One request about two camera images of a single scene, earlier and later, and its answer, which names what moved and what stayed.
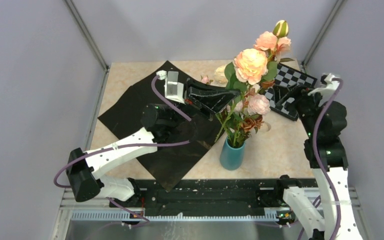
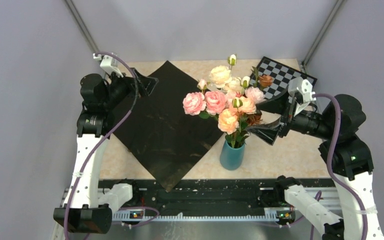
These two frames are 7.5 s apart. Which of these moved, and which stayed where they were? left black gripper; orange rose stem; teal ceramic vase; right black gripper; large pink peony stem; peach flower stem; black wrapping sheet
Moved: large pink peony stem; orange rose stem; left black gripper; peach flower stem; right black gripper
Stayed: black wrapping sheet; teal ceramic vase
